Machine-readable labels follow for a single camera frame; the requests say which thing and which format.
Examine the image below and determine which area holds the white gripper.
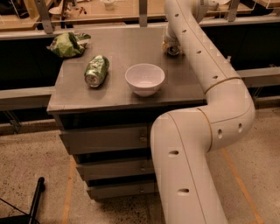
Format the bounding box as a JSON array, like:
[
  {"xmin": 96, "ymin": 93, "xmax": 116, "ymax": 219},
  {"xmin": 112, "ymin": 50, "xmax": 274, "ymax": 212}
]
[{"xmin": 163, "ymin": 25, "xmax": 180, "ymax": 52}]

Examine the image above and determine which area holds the white bowl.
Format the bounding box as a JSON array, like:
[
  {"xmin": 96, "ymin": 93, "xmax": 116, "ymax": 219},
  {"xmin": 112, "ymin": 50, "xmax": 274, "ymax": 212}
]
[{"xmin": 125, "ymin": 64, "xmax": 165, "ymax": 97}]

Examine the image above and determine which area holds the grey drawer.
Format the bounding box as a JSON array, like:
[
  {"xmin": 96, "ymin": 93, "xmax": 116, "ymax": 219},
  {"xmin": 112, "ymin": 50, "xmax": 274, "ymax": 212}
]
[
  {"xmin": 60, "ymin": 123, "xmax": 149, "ymax": 155},
  {"xmin": 87, "ymin": 181, "xmax": 158, "ymax": 200},
  {"xmin": 76, "ymin": 157, "xmax": 154, "ymax": 180}
]

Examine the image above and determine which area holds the green chip bag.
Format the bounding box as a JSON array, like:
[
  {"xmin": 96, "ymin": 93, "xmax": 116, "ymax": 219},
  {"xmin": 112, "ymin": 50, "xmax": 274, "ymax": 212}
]
[{"xmin": 47, "ymin": 32, "xmax": 91, "ymax": 58}]

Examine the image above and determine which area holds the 7up soda can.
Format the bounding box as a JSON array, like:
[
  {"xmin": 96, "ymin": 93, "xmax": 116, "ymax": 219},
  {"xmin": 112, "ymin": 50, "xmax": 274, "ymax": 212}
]
[{"xmin": 167, "ymin": 45, "xmax": 180, "ymax": 56}]

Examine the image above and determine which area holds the green soda can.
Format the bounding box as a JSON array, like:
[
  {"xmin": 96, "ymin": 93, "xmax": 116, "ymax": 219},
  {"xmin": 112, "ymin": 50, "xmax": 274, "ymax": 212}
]
[{"xmin": 84, "ymin": 55, "xmax": 109, "ymax": 88}]

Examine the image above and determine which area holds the bottom grey drawer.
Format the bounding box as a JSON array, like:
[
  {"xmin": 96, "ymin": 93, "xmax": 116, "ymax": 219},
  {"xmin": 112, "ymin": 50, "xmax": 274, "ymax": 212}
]
[{"xmin": 87, "ymin": 181, "xmax": 158, "ymax": 200}]

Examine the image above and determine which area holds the middle grey drawer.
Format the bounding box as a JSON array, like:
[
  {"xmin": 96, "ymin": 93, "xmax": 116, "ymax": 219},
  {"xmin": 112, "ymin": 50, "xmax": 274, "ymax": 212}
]
[{"xmin": 76, "ymin": 157, "xmax": 154, "ymax": 180}]

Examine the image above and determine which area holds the grey drawer cabinet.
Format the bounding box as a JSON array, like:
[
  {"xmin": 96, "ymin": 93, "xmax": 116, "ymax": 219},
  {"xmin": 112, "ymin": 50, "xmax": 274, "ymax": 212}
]
[{"xmin": 47, "ymin": 27, "xmax": 206, "ymax": 190}]

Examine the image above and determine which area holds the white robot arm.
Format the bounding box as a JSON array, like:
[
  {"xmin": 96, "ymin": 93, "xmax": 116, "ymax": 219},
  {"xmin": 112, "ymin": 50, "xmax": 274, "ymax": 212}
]
[{"xmin": 150, "ymin": 0, "xmax": 255, "ymax": 224}]

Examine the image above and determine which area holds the top grey drawer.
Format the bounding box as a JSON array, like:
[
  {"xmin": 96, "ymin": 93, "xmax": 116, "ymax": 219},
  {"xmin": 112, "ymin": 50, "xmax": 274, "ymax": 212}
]
[{"xmin": 60, "ymin": 123, "xmax": 149, "ymax": 155}]

